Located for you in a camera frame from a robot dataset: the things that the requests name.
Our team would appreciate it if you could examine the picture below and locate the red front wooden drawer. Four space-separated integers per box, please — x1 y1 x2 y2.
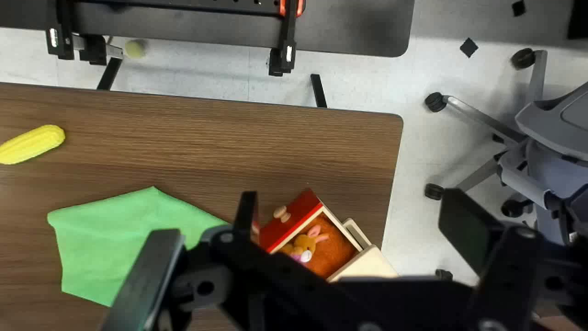
255 188 375 284

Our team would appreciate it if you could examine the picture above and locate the black desk clamp bracket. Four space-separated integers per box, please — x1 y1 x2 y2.
44 0 110 67

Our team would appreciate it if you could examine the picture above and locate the green cloth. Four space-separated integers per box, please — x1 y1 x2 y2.
46 187 232 310

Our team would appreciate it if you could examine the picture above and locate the office chair base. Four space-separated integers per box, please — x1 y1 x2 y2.
423 47 588 247

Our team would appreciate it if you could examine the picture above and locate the yellow corn toy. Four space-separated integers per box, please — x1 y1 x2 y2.
0 124 68 168

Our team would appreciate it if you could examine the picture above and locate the black clamp with orange lever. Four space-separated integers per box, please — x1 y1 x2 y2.
266 0 309 80

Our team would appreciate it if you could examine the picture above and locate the small pale yellow ball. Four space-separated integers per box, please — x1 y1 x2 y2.
123 39 149 62

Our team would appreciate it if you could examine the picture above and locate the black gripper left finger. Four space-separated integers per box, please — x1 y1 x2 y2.
99 190 259 331

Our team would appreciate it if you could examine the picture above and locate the black slanted stand leg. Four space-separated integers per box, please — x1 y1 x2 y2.
309 73 331 111
96 58 125 95

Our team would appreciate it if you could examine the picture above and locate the orange cloth drawer lining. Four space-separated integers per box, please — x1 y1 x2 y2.
292 214 358 280

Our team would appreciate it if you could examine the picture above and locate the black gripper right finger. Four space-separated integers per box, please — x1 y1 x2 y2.
437 188 544 291

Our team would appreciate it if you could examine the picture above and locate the dark grey desk top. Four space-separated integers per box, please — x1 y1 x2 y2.
0 0 417 60

